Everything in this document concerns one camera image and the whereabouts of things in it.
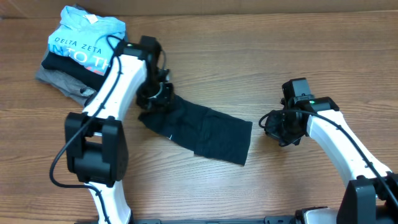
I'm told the dark teal t-shirt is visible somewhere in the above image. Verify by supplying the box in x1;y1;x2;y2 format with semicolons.
139;95;252;166

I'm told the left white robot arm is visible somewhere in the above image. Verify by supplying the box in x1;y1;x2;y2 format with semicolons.
65;40;174;223

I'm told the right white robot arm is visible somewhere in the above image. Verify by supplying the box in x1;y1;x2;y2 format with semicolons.
259;95;397;223

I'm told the grey folded garment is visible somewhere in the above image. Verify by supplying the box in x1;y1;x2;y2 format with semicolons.
35;50;98;106

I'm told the light blue folded t-shirt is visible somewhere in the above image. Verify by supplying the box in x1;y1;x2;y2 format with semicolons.
48;6;126;76

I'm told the black folded garment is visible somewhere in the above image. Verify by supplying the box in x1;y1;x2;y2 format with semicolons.
41;52;109;91

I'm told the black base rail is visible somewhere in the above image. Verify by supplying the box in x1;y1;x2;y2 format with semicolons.
74;214;352;224

